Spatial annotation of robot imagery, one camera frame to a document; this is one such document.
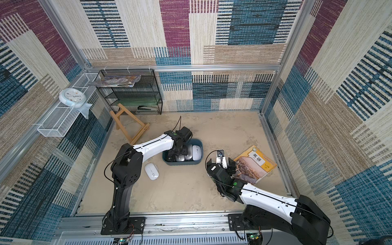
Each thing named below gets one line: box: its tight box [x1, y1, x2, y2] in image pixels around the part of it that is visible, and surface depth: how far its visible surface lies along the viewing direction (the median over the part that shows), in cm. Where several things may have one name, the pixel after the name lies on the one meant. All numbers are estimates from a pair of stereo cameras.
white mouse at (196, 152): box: [191, 144, 202, 161], surface depth 98 cm
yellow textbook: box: [233, 144, 278, 185], surface depth 94 cm
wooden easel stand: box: [110, 103, 151, 146], surface depth 101 cm
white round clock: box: [58, 87, 87, 108], surface depth 76 cm
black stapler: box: [137, 105, 153, 111], surface depth 111 cm
